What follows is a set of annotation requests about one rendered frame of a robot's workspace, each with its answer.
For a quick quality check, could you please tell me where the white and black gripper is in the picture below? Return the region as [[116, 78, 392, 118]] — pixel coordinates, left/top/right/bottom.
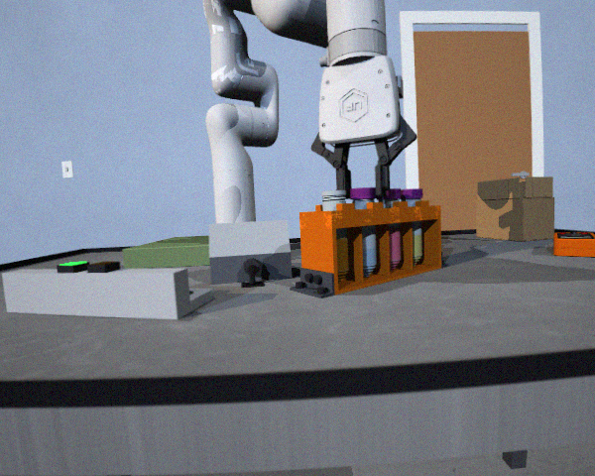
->
[[310, 52, 417, 199]]

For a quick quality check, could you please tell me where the grey button housing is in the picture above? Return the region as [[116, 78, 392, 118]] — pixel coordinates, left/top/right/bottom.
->
[[209, 220, 292, 288]]

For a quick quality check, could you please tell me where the orange tube rack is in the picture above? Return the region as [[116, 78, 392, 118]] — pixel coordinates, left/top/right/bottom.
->
[[299, 200, 441, 295]]

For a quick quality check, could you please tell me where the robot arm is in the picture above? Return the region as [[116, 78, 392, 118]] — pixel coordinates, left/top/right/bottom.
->
[[202, 0, 387, 223]]

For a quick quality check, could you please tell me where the brown cardboard box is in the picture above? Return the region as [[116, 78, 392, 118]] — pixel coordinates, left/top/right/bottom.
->
[[476, 177, 554, 242]]

